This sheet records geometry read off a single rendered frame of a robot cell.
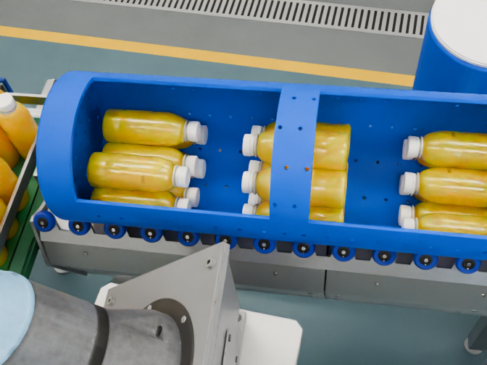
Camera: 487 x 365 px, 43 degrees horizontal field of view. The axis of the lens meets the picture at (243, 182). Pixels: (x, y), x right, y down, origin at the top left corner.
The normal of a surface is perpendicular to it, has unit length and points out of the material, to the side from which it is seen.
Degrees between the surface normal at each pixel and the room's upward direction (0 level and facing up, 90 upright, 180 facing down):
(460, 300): 71
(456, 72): 90
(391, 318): 0
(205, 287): 45
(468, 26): 0
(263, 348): 0
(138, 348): 29
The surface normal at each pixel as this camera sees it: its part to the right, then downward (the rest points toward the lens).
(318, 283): -0.17, 0.62
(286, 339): -0.08, -0.53
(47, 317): 0.66, -0.49
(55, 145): -0.15, 0.06
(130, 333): 0.39, -0.69
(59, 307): 0.63, -0.68
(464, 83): -0.54, 0.74
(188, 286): -0.76, -0.42
